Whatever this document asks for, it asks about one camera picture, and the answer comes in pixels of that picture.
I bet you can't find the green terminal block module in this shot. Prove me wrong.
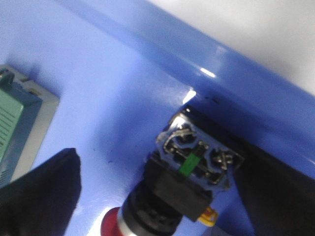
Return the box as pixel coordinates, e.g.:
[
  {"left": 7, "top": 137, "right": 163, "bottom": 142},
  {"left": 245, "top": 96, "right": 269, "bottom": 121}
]
[{"left": 0, "top": 64, "right": 60, "bottom": 187}]

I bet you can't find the red emergency stop button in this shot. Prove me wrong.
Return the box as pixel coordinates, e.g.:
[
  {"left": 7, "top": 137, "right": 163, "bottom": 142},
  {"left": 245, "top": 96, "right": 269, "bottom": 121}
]
[{"left": 100, "top": 107, "right": 244, "bottom": 236}]

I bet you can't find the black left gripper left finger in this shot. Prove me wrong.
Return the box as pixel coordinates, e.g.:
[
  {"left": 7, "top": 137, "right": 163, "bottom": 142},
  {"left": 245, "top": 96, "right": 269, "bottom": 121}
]
[{"left": 0, "top": 148, "right": 82, "bottom": 236}]

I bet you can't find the blue plastic tray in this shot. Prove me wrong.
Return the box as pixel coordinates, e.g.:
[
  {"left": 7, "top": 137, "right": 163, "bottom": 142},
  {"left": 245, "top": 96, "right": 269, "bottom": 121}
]
[{"left": 0, "top": 0, "right": 315, "bottom": 236}]

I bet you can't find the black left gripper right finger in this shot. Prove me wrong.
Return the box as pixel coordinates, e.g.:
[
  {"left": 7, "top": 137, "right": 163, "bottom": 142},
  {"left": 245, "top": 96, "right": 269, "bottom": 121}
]
[{"left": 183, "top": 106, "right": 315, "bottom": 236}]

